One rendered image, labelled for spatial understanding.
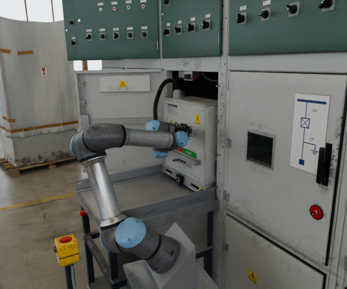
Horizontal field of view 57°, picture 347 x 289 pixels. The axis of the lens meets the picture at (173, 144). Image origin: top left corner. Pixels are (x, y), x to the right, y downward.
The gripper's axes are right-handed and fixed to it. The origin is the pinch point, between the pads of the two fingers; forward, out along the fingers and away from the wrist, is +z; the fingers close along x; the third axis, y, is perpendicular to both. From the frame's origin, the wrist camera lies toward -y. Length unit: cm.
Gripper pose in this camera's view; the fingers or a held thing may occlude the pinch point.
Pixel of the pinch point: (192, 132)
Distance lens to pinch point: 186.5
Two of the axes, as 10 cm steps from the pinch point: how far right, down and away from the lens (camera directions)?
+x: 1.7, -9.8, -0.6
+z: 6.9, 0.7, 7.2
